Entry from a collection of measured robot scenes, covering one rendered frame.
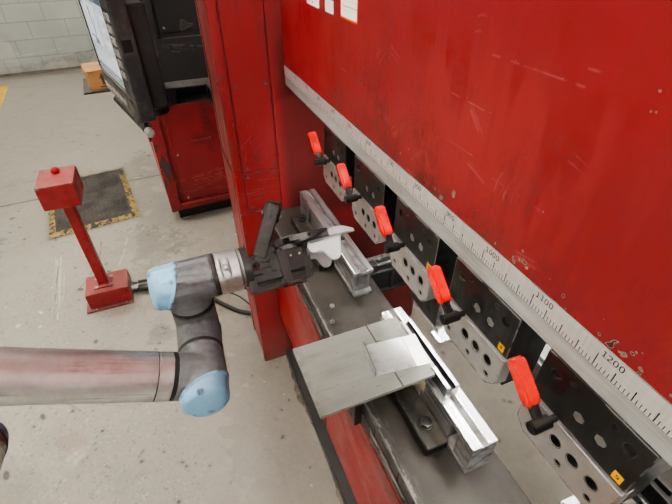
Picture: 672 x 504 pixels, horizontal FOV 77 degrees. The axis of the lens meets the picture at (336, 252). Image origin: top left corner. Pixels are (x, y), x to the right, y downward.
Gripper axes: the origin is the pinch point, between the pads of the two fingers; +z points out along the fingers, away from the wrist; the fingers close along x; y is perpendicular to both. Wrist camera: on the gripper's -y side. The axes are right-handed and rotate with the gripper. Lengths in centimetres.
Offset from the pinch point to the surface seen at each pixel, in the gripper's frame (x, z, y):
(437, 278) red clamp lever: 13.7, 8.6, 14.1
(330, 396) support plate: -12.7, -8.5, 30.1
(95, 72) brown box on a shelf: -155, -57, -153
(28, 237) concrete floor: -254, -136, -102
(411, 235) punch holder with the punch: 3.7, 11.9, 4.6
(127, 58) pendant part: -44, -33, -75
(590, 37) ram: 49, 12, -2
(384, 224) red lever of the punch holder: 0.8, 8.6, 0.7
